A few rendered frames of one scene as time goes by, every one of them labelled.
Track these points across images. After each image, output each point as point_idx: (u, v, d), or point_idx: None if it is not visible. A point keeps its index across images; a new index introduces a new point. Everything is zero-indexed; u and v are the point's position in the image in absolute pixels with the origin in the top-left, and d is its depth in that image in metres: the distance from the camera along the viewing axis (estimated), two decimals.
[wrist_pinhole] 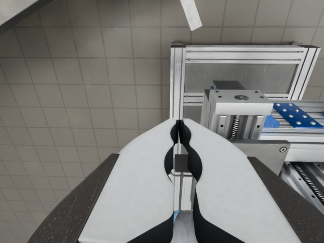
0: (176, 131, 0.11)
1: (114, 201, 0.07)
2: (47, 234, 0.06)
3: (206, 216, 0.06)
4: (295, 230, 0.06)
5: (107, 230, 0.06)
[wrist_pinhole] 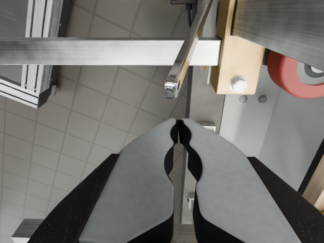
0: (176, 131, 0.11)
1: (114, 201, 0.07)
2: (47, 234, 0.06)
3: (206, 216, 0.06)
4: (295, 230, 0.06)
5: (107, 230, 0.06)
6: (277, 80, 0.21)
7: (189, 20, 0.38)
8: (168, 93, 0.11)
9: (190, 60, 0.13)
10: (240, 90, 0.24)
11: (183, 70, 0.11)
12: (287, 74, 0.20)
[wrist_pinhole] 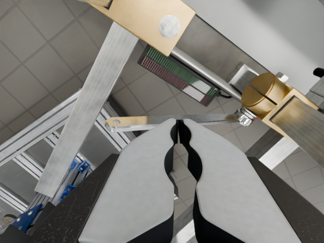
0: (176, 131, 0.11)
1: (114, 201, 0.07)
2: (47, 234, 0.06)
3: (206, 216, 0.06)
4: (295, 230, 0.06)
5: (107, 230, 0.06)
6: None
7: (225, 97, 0.42)
8: (115, 131, 0.16)
9: (155, 124, 0.18)
10: None
11: (129, 120, 0.17)
12: None
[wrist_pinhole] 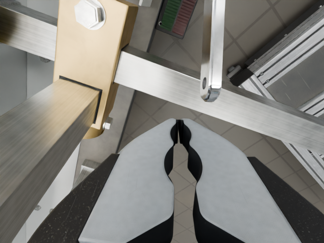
0: (176, 131, 0.11)
1: (114, 201, 0.07)
2: (47, 234, 0.06)
3: (206, 216, 0.06)
4: (295, 230, 0.06)
5: (107, 230, 0.06)
6: None
7: None
8: (220, 85, 0.09)
9: (213, 4, 0.09)
10: None
11: (204, 59, 0.10)
12: None
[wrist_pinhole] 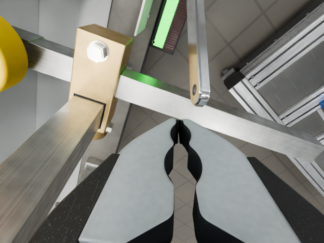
0: (176, 131, 0.11)
1: (114, 201, 0.07)
2: (47, 234, 0.06)
3: (206, 216, 0.06)
4: (295, 230, 0.06)
5: (107, 230, 0.06)
6: None
7: None
8: (209, 88, 0.10)
9: (196, 26, 0.11)
10: None
11: (192, 70, 0.11)
12: None
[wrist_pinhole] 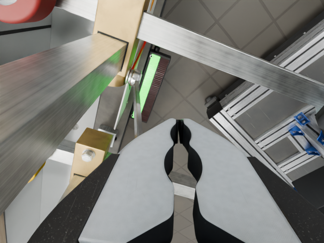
0: (176, 131, 0.11)
1: (114, 201, 0.07)
2: (47, 234, 0.06)
3: (206, 216, 0.06)
4: (295, 230, 0.06)
5: (107, 230, 0.06)
6: None
7: None
8: None
9: None
10: None
11: None
12: None
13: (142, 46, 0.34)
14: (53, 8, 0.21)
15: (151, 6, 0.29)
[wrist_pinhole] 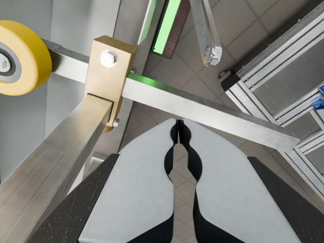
0: (176, 131, 0.11)
1: (114, 201, 0.07)
2: (47, 234, 0.06)
3: (206, 216, 0.06)
4: (295, 230, 0.06)
5: (107, 230, 0.06)
6: None
7: None
8: (221, 47, 0.11)
9: (202, 6, 0.12)
10: None
11: (202, 38, 0.12)
12: None
13: None
14: None
15: None
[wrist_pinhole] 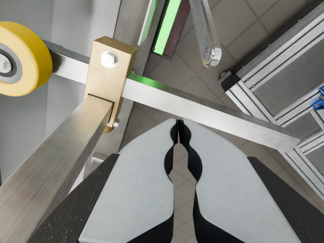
0: (176, 131, 0.11)
1: (114, 201, 0.07)
2: (47, 234, 0.06)
3: (206, 216, 0.06)
4: (295, 230, 0.06)
5: (107, 230, 0.06)
6: None
7: None
8: (220, 47, 0.11)
9: (202, 6, 0.13)
10: None
11: (202, 40, 0.12)
12: None
13: None
14: None
15: None
